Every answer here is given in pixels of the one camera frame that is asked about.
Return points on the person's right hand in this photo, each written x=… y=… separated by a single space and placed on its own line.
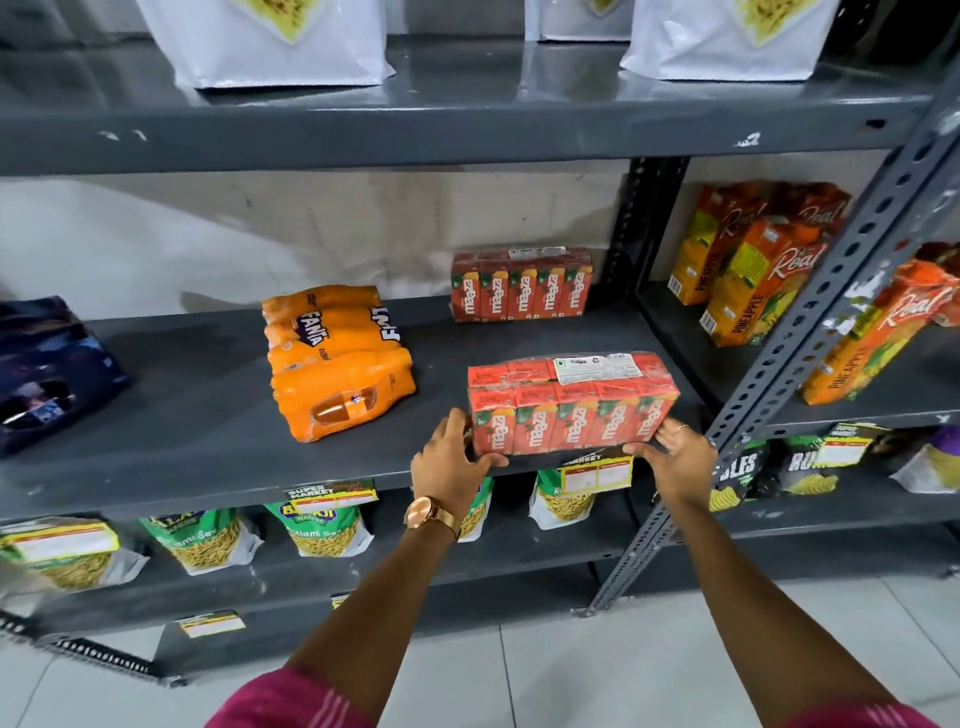
x=684 y=469

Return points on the person's left hand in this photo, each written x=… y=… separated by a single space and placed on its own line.
x=442 y=469

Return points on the person's left thumb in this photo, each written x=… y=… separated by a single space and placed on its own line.
x=489 y=463

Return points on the person's right thumb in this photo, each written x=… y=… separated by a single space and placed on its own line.
x=640 y=450

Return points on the labelled red juice carton pack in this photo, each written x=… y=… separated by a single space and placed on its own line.
x=574 y=405

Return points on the person's right forearm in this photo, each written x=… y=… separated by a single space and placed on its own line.
x=757 y=600

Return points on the person's left forearm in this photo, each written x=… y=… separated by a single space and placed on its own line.
x=390 y=600

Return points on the yellow shelf price label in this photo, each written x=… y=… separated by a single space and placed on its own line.
x=596 y=472
x=334 y=495
x=211 y=624
x=844 y=448
x=340 y=600

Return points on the green white snack bag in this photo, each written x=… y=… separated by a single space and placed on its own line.
x=322 y=529
x=476 y=514
x=60 y=559
x=202 y=540
x=559 y=506

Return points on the rose gold wristwatch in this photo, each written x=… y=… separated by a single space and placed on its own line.
x=431 y=514

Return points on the black chips bag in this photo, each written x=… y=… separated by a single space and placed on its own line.
x=739 y=476
x=802 y=469

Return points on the orange soda bottle pack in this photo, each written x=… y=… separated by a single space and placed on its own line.
x=337 y=364

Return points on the orange pineapple juice carton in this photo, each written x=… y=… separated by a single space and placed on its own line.
x=754 y=289
x=946 y=277
x=821 y=210
x=870 y=337
x=701 y=251

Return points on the grey metal shelving rack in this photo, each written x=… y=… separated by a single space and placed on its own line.
x=900 y=386
x=225 y=427

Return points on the white purple snack bag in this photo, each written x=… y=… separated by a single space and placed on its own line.
x=934 y=461

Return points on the person's pink sleeve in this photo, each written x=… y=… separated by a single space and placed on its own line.
x=292 y=705
x=862 y=716

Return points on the large white snack bag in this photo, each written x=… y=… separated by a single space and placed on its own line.
x=720 y=45
x=577 y=19
x=262 y=37

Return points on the dark blue bottle pack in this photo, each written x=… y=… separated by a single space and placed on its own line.
x=52 y=375

